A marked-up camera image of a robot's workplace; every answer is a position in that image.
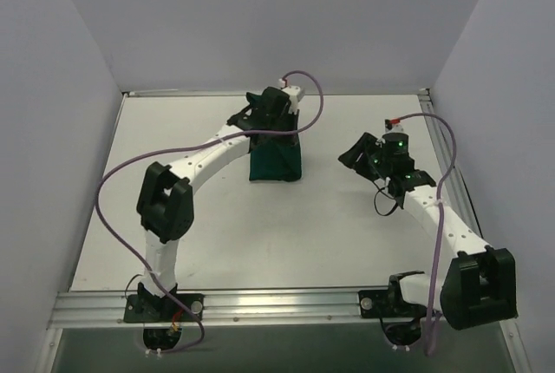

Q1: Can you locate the green surgical cloth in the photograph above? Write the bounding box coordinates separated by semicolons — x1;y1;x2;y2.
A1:
249;134;302;182

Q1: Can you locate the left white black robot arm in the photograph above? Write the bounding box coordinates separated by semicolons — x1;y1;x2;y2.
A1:
137;86;304;320

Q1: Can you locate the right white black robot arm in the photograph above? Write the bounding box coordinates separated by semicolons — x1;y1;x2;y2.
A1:
338;132;518;330

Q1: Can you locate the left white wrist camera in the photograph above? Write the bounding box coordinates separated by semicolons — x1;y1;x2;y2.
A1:
278;78;305;115

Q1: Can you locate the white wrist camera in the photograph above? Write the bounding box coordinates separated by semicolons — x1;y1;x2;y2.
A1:
278;78;305;115
384;119;406;134

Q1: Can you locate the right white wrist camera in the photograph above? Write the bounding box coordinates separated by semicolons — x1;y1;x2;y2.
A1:
384;119;406;134

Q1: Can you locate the right aluminium rail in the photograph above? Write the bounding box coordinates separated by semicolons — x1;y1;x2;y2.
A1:
418;88;500;283

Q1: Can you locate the aluminium rail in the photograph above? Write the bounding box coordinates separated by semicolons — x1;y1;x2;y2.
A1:
123;88;431;97
49;275;440;330
418;88;500;283

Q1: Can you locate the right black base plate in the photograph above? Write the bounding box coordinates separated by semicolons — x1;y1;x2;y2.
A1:
357;288;427;319

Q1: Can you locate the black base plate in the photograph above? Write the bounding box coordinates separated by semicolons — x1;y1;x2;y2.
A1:
357;288;427;319
123;292;205;324

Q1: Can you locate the back aluminium rail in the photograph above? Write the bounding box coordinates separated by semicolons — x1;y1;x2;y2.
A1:
123;88;431;97

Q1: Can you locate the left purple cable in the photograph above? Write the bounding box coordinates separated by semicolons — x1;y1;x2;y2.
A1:
95;70;325;355

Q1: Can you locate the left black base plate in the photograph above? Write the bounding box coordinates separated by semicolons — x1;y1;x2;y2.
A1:
123;292;205;324

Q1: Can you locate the front aluminium rail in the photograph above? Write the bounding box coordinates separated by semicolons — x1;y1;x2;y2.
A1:
49;275;440;330

